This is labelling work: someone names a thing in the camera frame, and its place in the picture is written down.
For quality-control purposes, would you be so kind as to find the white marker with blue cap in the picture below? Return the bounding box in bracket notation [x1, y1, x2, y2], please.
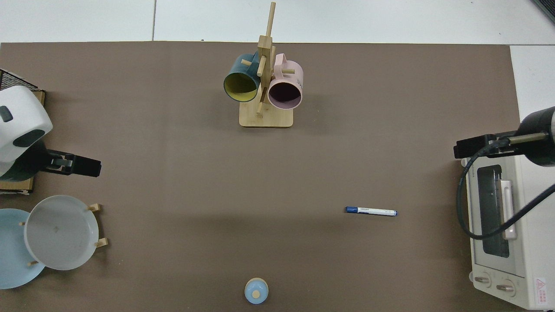
[345, 206, 398, 217]

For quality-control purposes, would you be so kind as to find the grey plate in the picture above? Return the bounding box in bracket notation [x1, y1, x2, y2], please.
[24, 195, 99, 271]

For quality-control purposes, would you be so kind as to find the wooden plate rack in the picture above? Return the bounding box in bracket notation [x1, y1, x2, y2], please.
[19, 203, 109, 266]

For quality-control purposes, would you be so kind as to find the light blue plate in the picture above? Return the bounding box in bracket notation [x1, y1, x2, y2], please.
[0, 208, 46, 289]

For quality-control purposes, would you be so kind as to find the pale toaster oven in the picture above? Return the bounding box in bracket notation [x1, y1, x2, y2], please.
[460, 152, 555, 310]

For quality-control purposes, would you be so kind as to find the brown table cloth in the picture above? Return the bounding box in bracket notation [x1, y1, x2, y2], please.
[0, 41, 523, 312]

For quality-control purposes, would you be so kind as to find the dark grey ribbed panel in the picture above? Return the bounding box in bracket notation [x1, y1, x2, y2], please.
[532, 0, 555, 24]

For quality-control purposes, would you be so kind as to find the dark blue mug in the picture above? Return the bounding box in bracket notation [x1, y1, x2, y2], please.
[223, 53, 261, 103]

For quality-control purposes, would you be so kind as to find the wooden cup stand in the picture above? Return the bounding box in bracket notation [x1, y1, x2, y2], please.
[239, 1, 295, 128]

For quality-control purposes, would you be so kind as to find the pink mug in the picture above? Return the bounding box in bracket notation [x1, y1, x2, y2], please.
[267, 53, 304, 110]

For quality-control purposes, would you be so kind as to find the small blue round thing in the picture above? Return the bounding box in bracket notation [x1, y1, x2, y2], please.
[245, 278, 269, 305]

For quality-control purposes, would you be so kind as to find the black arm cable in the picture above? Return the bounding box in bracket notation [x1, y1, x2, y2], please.
[457, 132, 555, 240]

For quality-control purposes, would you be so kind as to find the wire basket with wooden floor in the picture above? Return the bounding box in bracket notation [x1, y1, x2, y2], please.
[0, 69, 46, 194]

